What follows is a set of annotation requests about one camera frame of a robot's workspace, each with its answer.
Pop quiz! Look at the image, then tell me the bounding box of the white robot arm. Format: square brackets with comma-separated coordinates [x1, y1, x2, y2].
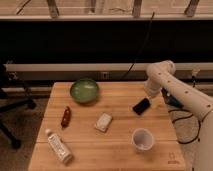
[144, 60, 213, 171]

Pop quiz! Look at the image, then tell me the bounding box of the white sponge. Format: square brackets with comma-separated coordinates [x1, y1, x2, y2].
[95, 113, 113, 132]

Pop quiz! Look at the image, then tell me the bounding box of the white paper cup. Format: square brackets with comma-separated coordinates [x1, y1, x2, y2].
[131, 128, 155, 152]

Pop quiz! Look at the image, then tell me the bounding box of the green bowl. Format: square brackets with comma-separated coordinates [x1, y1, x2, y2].
[70, 78, 99, 103]

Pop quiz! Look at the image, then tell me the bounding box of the white plastic bottle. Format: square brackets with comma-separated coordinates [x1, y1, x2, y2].
[45, 129, 73, 164]

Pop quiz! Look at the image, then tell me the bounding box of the black office chair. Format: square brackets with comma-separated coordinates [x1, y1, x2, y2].
[0, 63, 36, 149]

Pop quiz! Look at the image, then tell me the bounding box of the black hanging cable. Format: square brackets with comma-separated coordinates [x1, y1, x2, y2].
[118, 11, 156, 81]

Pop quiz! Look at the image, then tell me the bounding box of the wooden window frame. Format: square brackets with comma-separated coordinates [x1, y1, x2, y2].
[0, 0, 213, 21]

